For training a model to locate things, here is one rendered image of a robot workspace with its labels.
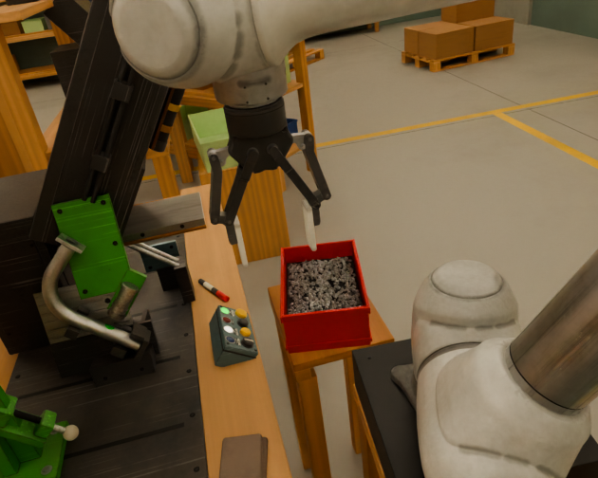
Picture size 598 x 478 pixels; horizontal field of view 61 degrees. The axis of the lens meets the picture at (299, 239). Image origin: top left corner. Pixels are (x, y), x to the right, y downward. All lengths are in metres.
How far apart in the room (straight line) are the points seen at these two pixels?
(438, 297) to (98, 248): 0.71
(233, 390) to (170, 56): 0.81
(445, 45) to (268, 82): 6.39
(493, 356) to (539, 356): 0.06
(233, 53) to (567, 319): 0.41
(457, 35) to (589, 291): 6.54
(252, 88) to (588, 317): 0.42
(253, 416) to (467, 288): 0.49
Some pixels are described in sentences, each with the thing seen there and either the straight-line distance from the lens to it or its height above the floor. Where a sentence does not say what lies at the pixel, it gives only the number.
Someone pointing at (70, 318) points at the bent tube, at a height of 1.06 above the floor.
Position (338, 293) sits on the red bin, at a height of 0.89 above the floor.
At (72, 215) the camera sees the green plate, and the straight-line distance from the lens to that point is 1.15.
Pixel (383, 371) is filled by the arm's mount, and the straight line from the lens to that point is 1.02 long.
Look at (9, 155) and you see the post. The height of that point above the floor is 1.18.
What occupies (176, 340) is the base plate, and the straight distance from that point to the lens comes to 1.26.
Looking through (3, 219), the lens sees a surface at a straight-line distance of 1.25.
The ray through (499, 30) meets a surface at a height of 0.33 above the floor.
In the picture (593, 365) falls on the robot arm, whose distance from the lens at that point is 0.61.
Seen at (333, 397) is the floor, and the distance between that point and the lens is 2.26.
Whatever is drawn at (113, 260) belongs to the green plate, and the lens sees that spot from 1.16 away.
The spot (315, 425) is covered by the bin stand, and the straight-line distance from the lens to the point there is 1.44.
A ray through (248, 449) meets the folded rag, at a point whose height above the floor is 0.93.
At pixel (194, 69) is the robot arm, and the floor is 1.61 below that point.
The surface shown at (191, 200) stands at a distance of 1.35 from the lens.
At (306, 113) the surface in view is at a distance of 4.07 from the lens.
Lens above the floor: 1.68
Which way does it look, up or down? 31 degrees down
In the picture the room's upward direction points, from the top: 8 degrees counter-clockwise
